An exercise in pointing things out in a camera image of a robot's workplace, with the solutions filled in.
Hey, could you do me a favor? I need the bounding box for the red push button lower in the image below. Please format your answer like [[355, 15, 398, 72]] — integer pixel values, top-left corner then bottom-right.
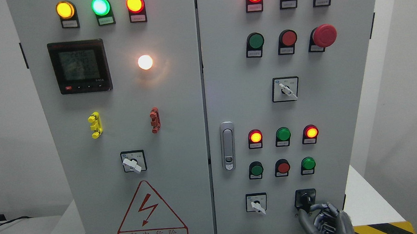
[[274, 159, 290, 177]]

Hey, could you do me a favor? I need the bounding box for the red push button upper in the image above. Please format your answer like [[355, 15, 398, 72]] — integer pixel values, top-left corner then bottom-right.
[[278, 29, 298, 55]]

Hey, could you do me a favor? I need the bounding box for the green push button upper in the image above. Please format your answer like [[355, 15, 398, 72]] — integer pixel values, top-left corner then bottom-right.
[[246, 32, 264, 58]]

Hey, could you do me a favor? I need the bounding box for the red indicator lamp left door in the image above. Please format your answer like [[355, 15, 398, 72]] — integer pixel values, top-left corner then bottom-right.
[[126, 0, 148, 23]]

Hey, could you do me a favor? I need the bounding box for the white stand with hazard stripes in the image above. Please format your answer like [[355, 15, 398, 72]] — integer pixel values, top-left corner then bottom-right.
[[51, 167, 415, 234]]

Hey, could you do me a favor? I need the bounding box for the white selector switch upper right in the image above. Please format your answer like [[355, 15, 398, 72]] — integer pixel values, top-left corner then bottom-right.
[[272, 76, 299, 103]]

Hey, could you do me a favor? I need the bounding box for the green lit indicator lamp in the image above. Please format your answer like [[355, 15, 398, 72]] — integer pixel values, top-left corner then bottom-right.
[[91, 0, 116, 26]]

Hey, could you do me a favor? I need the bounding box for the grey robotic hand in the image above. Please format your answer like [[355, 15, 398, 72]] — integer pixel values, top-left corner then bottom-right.
[[298, 203, 356, 234]]

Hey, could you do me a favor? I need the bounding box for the green push button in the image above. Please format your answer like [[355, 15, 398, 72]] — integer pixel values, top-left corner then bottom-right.
[[301, 157, 316, 175], [246, 32, 264, 58], [249, 161, 264, 180]]

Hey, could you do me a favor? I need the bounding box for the red electric hazard warning sticker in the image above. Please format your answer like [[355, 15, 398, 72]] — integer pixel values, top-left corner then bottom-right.
[[117, 180, 189, 234]]

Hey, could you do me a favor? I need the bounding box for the black rotary knob switch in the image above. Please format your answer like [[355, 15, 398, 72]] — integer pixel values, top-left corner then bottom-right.
[[294, 188, 316, 213]]

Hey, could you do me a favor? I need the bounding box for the green push button lower right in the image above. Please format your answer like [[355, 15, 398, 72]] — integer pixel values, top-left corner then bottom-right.
[[301, 157, 316, 175]]

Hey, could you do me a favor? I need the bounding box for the black digital power meter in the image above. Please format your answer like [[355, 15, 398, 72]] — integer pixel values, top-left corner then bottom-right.
[[47, 39, 113, 95]]

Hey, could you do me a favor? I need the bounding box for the red indicator lamp middle right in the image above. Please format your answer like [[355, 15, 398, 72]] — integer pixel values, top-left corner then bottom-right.
[[302, 125, 319, 145]]

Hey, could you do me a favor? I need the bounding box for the silver door latch handle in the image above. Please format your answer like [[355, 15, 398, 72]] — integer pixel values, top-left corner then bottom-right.
[[220, 121, 236, 171]]

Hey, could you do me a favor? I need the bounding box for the green push button lower left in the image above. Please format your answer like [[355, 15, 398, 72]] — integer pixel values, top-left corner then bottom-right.
[[249, 161, 264, 180]]

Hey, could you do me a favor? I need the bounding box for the black cable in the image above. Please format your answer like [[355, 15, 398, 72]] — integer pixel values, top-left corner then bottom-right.
[[0, 215, 34, 234]]

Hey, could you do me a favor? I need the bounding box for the white selector switch lower right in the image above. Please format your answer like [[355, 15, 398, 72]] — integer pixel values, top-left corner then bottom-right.
[[245, 192, 267, 216]]

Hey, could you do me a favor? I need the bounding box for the white selector switch left door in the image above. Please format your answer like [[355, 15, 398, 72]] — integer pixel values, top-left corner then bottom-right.
[[120, 150, 147, 174]]

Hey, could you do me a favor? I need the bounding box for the red terminal connector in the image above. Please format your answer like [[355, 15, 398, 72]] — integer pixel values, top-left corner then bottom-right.
[[150, 107, 161, 134]]

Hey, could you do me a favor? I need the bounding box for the grey electrical control cabinet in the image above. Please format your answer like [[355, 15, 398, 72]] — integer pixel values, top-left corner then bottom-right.
[[7, 0, 375, 234]]

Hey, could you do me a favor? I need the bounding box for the red indicator lamp middle left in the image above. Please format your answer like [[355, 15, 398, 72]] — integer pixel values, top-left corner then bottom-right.
[[248, 129, 263, 149]]

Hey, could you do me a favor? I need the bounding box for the yellow indicator lamp top left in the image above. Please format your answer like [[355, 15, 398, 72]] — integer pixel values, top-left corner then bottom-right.
[[56, 0, 80, 29]]

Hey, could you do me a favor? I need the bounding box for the white selector switch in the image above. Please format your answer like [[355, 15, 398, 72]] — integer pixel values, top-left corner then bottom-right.
[[245, 192, 267, 216], [272, 76, 299, 103]]

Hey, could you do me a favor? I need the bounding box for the green indicator lamp middle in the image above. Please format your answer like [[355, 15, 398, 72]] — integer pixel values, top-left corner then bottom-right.
[[275, 127, 292, 147]]

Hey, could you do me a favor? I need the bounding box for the red emergency stop mushroom button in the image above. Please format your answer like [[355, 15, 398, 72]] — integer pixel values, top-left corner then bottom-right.
[[308, 24, 338, 53]]

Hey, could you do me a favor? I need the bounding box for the red indicator lamp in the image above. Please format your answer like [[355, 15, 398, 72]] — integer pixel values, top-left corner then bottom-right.
[[248, 129, 263, 149], [302, 125, 319, 145]]

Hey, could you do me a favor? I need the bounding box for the red push button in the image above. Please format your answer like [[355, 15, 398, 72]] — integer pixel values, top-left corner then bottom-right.
[[278, 29, 298, 55], [274, 159, 290, 177]]

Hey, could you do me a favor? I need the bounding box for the white glowing indicator lamp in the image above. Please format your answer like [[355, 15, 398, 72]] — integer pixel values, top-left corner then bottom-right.
[[137, 55, 154, 70]]

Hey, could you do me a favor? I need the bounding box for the yellow terminal connector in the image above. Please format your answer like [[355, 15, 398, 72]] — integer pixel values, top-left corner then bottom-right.
[[88, 112, 104, 139]]

